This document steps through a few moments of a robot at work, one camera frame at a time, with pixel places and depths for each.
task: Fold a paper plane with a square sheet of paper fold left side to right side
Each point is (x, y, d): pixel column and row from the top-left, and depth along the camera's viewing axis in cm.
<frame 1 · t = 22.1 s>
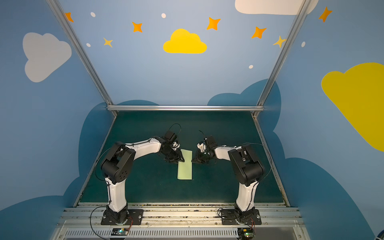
left hand: (183, 161, 92), fingers open
right hand: (191, 159, 94), fingers closed
light green paper sheet: (185, 169, 93), on the table

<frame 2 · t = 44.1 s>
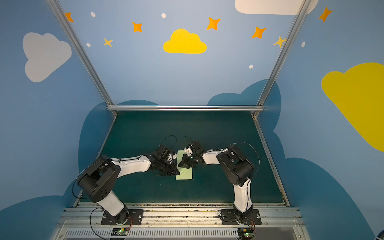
left hand: (180, 173, 87), fingers closed
right hand: (177, 164, 92), fingers closed
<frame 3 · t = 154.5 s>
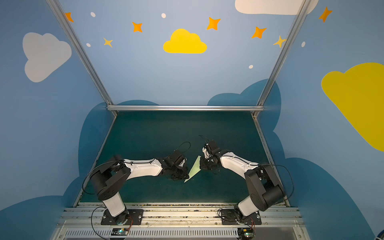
left hand: (190, 178, 86), fingers closed
right hand: (200, 164, 89), fingers closed
light green paper sheet: (195, 168, 93), on the table

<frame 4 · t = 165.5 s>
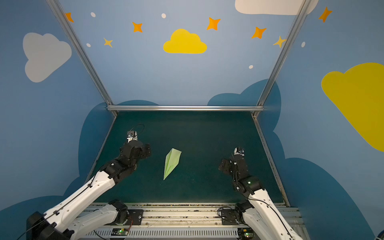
left hand: (141, 144, 79), fingers open
right hand: (229, 160, 82), fingers open
light green paper sheet: (172, 158, 93), point 5 cm above the table

